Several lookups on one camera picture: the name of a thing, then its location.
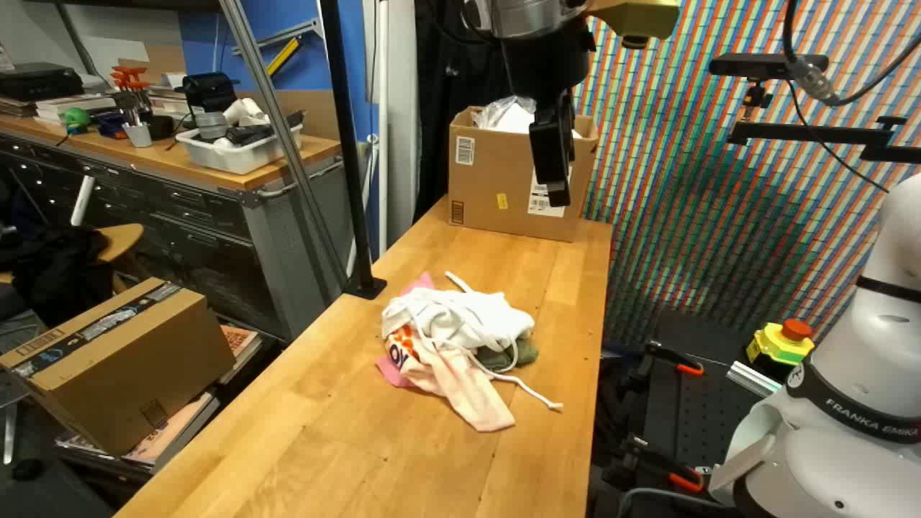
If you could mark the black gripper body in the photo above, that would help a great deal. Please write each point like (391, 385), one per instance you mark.
(553, 96)

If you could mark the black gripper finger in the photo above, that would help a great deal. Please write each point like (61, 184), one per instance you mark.
(562, 175)
(540, 154)

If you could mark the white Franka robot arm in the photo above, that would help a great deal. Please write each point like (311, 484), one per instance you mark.
(864, 382)

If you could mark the peach printed cloth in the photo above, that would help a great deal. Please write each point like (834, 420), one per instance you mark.
(470, 394)

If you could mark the white packing material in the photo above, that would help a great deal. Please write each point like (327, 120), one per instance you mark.
(509, 115)

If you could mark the cardboard box with labels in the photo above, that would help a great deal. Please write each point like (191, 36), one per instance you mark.
(500, 181)

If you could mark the dark green cloth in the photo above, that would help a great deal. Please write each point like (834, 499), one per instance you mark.
(523, 351)

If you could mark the black stand pole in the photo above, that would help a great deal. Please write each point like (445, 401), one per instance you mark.
(347, 143)

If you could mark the pink cloth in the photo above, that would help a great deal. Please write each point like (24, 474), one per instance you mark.
(388, 369)

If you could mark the silver metal pole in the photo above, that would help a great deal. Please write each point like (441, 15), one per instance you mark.
(278, 123)

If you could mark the grey workbench with wood top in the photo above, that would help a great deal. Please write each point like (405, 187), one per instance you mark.
(290, 247)

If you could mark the yellow red emergency stop button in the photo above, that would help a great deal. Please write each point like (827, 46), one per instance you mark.
(779, 345)

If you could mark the white plastic bin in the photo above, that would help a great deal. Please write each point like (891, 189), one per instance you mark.
(241, 155)

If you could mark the black device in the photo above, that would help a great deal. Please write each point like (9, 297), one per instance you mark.
(209, 90)

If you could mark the blue board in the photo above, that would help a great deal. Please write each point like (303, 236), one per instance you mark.
(216, 46)

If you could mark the orange tool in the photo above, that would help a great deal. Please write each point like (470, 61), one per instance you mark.
(132, 76)

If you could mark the wooden stool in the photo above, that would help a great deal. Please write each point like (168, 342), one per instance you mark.
(119, 240)

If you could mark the green small object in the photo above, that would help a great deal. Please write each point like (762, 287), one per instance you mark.
(75, 118)

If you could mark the large cardboard box black tape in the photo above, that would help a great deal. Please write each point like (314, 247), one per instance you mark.
(117, 374)

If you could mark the black cloth bundle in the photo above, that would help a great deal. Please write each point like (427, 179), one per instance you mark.
(60, 274)

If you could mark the black flat case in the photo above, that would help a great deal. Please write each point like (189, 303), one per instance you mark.
(39, 80)

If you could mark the black camera on mount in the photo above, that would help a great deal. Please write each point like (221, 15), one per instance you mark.
(768, 63)

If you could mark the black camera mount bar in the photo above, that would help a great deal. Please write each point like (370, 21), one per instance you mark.
(808, 133)

